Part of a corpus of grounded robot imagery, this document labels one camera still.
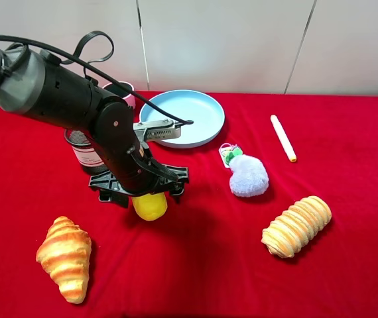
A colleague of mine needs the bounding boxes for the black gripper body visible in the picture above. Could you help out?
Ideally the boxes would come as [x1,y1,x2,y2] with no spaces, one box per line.
[88,101,189,196]

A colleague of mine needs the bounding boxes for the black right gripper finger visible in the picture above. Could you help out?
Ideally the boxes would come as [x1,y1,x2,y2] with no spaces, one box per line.
[168,182,184,203]

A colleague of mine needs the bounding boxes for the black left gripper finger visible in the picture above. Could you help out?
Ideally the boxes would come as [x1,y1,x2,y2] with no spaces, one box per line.
[99,189,129,208]

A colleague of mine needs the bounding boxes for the yellow lemon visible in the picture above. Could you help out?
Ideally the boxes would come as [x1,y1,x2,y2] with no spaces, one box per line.
[131,193,168,221]

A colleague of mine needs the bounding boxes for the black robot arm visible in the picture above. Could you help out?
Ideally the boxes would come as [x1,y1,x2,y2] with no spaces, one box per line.
[0,35,189,207]

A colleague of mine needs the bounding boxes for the black mesh pen holder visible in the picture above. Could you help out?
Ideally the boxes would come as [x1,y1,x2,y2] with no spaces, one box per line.
[64,129,108,176]

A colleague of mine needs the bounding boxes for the red tablecloth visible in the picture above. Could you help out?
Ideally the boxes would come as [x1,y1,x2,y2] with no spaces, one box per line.
[0,93,378,317]

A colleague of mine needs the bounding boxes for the blue plush toy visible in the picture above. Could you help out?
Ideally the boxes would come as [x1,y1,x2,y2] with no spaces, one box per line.
[229,154,269,197]

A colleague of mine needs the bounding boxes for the croissant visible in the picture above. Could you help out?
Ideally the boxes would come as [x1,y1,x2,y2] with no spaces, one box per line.
[36,216,92,304]

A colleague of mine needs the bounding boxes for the pink saucepan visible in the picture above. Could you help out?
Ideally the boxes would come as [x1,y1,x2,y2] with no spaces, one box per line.
[102,83,136,109]

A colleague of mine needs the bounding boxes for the light blue plate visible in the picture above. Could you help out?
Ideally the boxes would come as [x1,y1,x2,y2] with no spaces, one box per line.
[150,89,225,149]

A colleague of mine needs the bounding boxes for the white marker pen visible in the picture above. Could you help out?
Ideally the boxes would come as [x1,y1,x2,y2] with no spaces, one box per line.
[270,115,297,162]

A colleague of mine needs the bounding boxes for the striped bread roll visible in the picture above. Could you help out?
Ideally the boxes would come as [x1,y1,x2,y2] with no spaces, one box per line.
[261,195,332,258]

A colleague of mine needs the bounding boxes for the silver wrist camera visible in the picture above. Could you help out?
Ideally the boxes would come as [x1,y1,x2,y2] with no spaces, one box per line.
[133,119,182,142]

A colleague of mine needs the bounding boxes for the green keychain tag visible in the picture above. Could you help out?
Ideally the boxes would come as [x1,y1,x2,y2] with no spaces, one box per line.
[218,143,243,168]

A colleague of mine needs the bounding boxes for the black cable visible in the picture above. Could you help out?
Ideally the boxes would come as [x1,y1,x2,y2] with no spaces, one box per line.
[0,30,195,126]

